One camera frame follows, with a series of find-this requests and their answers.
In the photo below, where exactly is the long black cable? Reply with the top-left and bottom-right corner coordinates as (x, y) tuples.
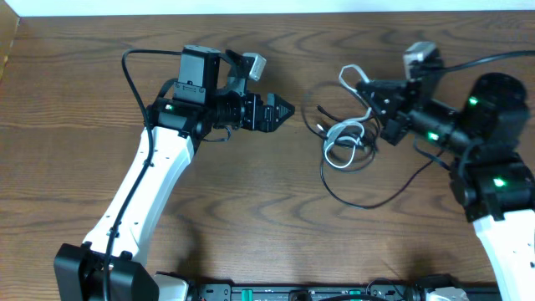
(301, 81), (436, 210)

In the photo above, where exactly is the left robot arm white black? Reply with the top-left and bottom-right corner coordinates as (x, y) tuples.
(53, 45), (295, 300)

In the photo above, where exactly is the white usb cable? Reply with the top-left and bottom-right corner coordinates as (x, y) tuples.
(322, 64), (373, 170)

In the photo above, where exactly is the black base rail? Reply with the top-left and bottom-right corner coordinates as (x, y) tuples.
(160, 275), (502, 301)

